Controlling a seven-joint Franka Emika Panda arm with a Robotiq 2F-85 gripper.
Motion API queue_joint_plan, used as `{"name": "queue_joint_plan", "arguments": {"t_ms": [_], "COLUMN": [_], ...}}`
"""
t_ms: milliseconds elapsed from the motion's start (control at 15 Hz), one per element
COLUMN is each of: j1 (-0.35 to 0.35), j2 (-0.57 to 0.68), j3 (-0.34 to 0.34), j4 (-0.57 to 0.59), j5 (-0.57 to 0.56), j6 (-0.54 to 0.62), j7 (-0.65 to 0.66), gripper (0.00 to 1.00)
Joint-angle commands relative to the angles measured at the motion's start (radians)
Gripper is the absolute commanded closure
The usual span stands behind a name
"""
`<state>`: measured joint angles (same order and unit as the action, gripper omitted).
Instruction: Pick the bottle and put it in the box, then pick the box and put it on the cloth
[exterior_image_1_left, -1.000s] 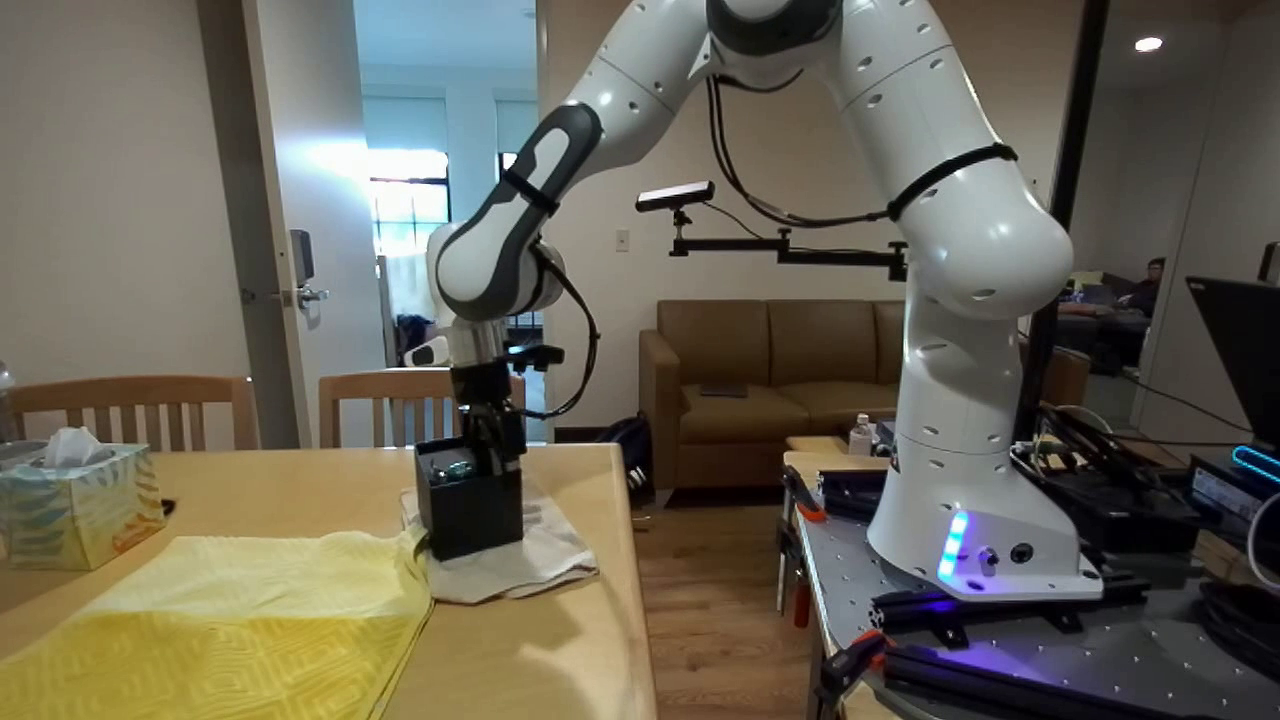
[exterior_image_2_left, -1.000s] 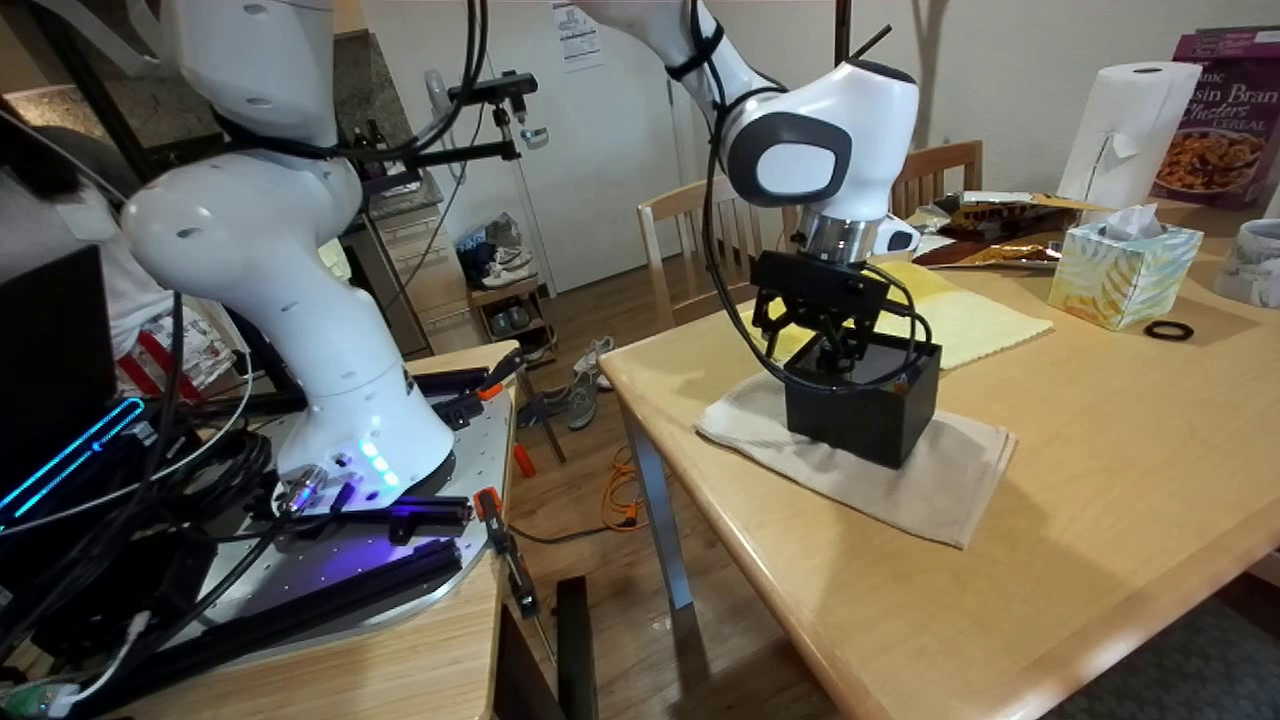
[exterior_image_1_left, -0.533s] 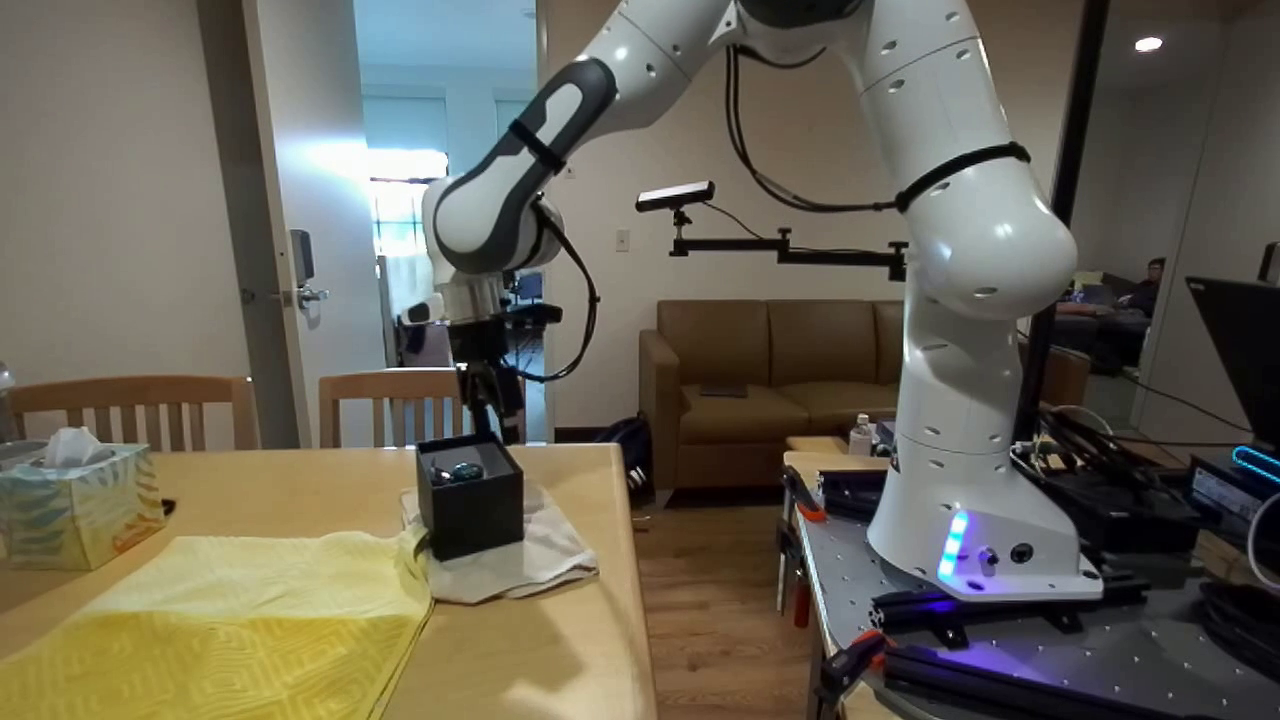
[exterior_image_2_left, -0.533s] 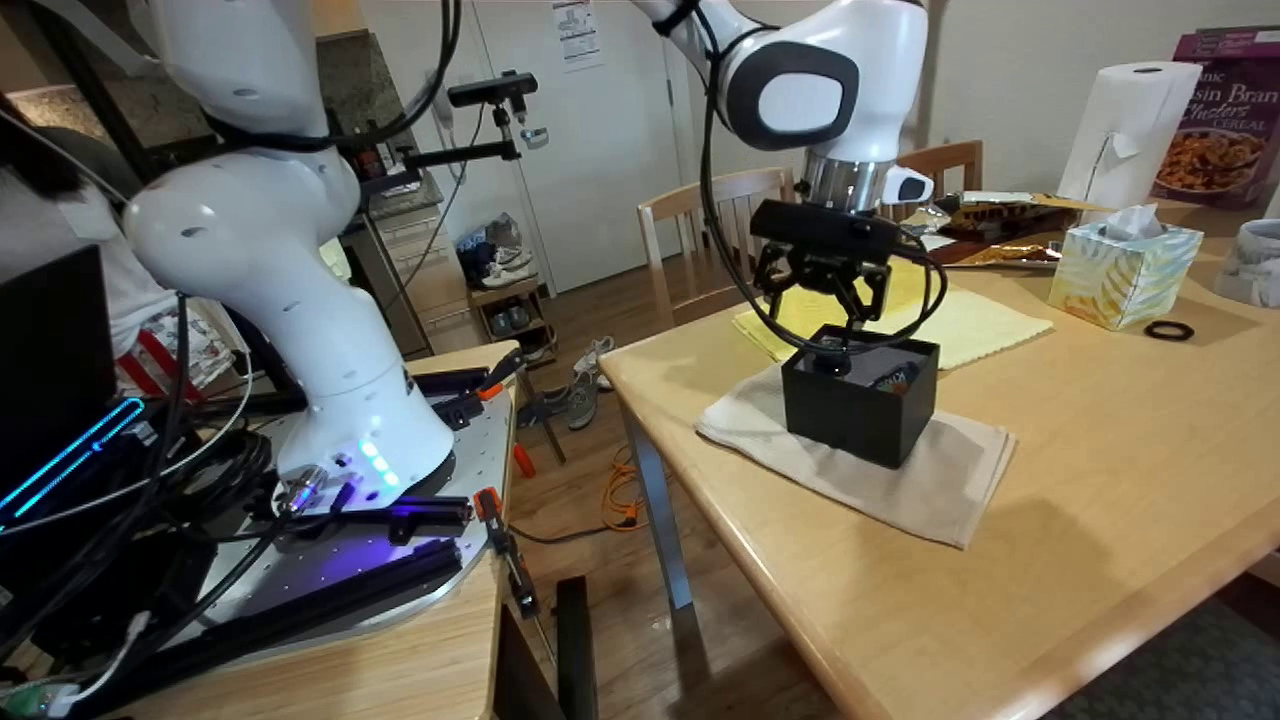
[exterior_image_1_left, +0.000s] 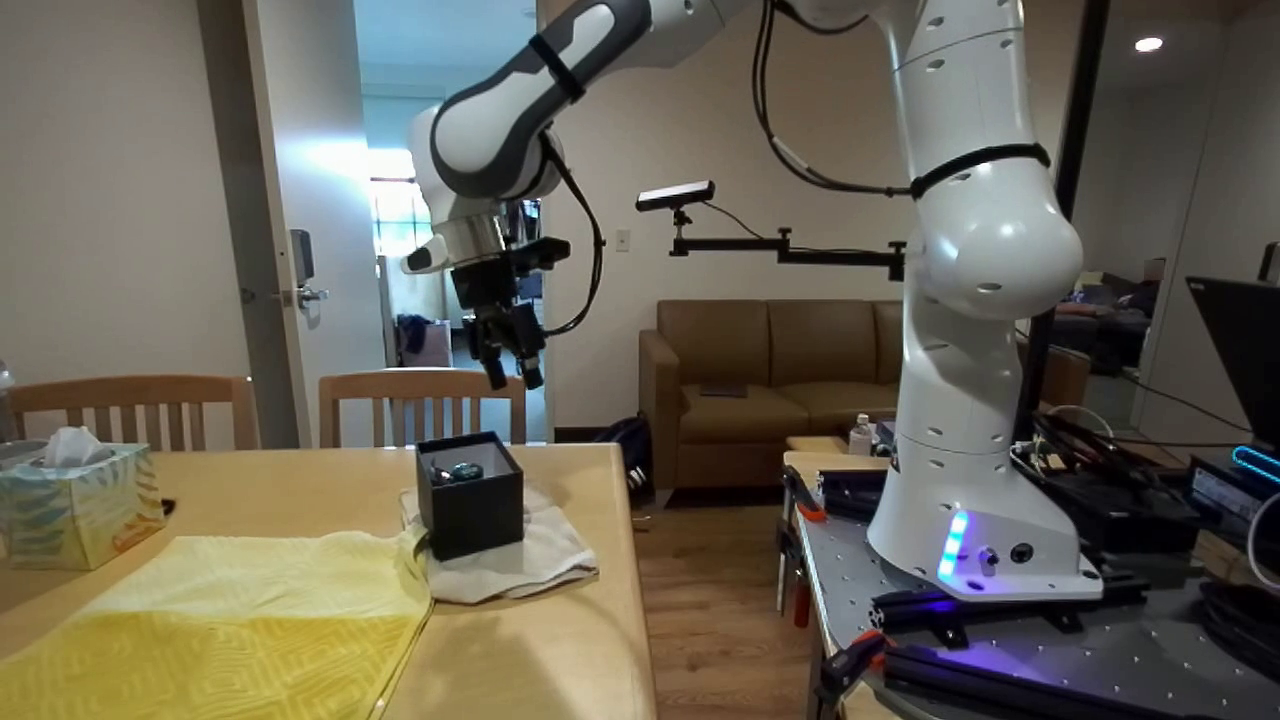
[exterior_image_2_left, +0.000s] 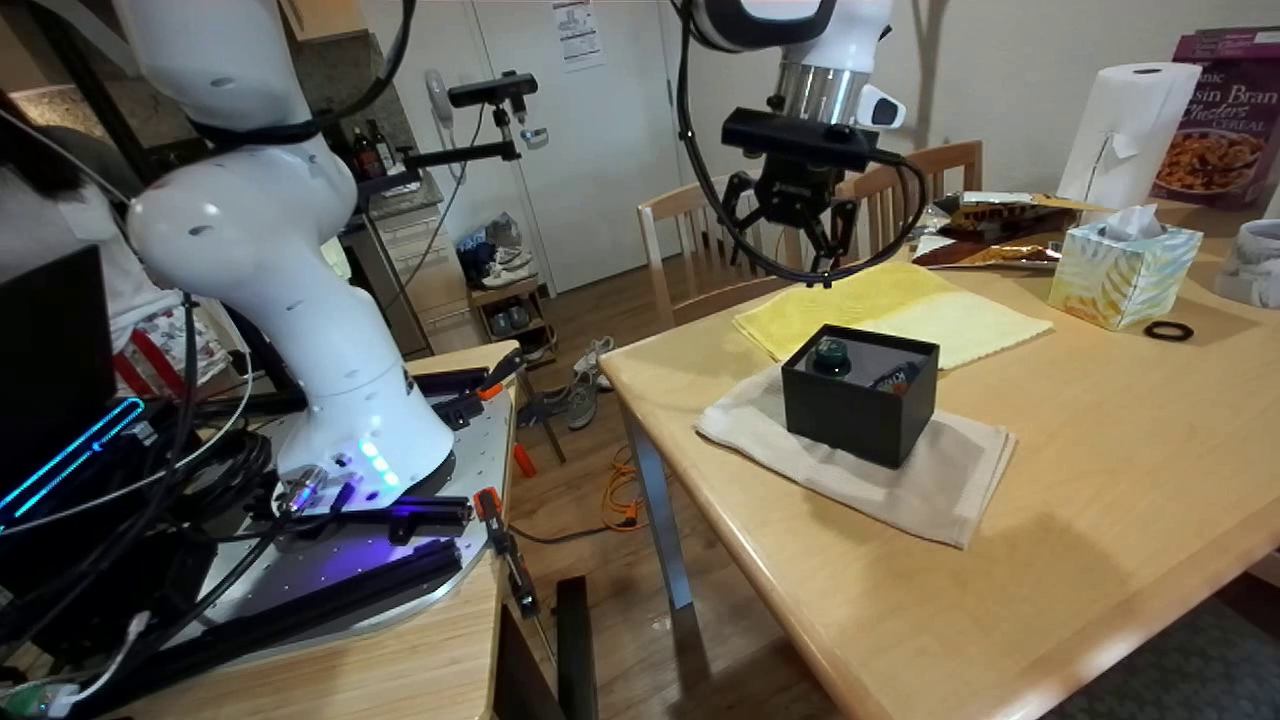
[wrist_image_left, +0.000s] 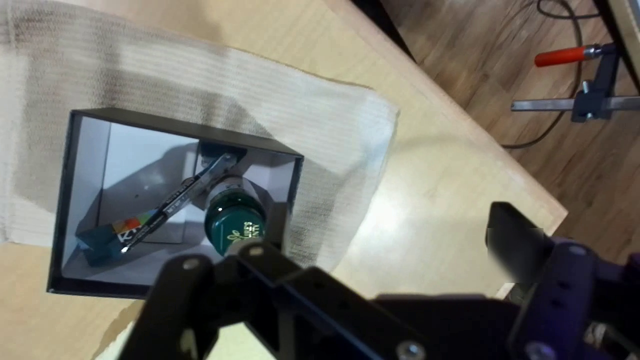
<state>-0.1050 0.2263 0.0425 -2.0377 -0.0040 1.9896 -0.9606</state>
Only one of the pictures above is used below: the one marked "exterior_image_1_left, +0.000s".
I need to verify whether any brown sofa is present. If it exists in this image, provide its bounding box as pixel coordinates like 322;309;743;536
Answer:
634;297;1096;499

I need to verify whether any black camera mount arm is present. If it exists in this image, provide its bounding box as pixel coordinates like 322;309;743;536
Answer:
669;226;909;284

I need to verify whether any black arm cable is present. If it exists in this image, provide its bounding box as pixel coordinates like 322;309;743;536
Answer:
749;0;921;202

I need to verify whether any yellow patterned cloth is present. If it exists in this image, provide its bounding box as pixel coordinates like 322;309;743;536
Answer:
0;526;440;720

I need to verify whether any light wooden table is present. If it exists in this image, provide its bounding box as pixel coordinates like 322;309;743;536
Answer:
0;441;659;720

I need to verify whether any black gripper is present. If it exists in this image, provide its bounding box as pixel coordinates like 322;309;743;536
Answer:
446;244;552;394

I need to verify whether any white open door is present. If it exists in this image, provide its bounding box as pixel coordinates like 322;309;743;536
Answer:
195;0;327;450

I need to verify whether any patterned tissue box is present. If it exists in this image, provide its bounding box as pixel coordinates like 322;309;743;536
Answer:
0;424;166;576

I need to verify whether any small wooden side table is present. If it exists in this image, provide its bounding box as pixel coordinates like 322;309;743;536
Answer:
778;430;897;526

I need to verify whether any black square box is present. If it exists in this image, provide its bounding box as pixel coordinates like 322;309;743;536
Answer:
412;428;527;562

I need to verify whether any blue lit device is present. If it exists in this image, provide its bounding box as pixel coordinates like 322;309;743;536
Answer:
1185;441;1280;539

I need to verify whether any black stereo camera bar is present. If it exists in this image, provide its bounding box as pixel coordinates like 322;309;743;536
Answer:
630;174;721;215

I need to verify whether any white folded cloth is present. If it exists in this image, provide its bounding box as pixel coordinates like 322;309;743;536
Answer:
394;481;603;606

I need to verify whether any black electronics box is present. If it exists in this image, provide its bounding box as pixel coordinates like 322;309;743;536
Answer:
1020;435;1202;560

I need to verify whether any light wooden chair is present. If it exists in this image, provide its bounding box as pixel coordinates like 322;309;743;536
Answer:
316;368;532;450
0;370;264;455

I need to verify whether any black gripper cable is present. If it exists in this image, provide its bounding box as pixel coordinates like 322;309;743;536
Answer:
534;136;610;340

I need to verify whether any black monitor screen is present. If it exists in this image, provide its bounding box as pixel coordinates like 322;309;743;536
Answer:
1185;271;1280;450

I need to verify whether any metal robot base platform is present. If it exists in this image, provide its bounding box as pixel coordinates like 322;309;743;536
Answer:
777;470;1280;720

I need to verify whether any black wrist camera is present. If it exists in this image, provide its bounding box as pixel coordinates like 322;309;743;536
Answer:
522;232;577;271

